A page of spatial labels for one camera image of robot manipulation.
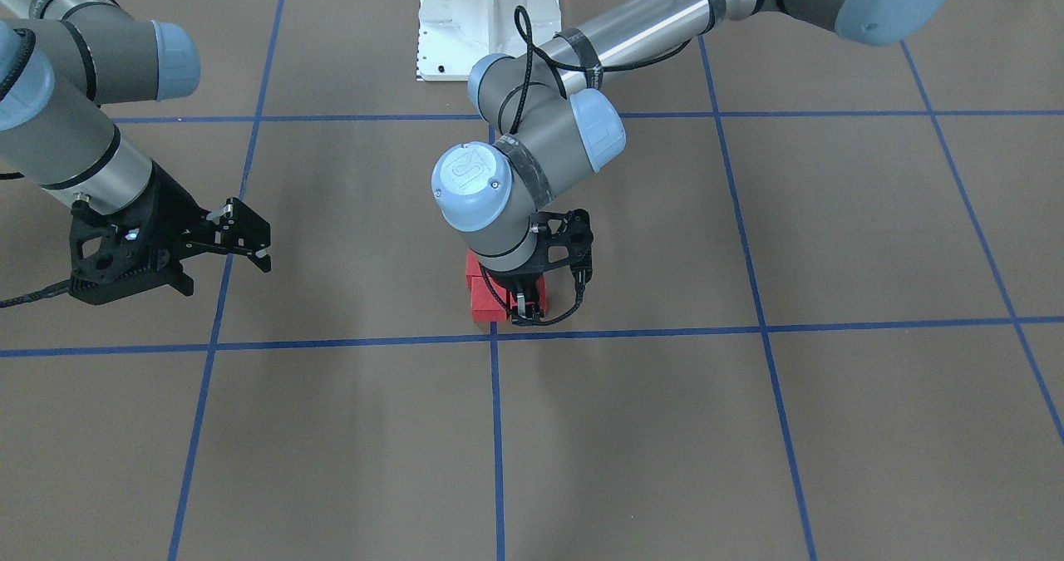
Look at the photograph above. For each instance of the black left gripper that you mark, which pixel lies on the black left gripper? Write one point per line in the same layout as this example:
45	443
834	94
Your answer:
517	281

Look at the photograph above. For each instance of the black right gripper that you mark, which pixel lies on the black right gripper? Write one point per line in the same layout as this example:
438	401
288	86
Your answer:
172	209

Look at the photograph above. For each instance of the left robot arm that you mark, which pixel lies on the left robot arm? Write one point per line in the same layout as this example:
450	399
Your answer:
556	128

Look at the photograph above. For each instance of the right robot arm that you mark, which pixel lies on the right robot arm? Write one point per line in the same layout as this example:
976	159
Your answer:
62	60

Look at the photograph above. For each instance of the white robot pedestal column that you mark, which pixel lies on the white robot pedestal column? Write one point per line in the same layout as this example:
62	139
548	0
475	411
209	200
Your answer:
455	34

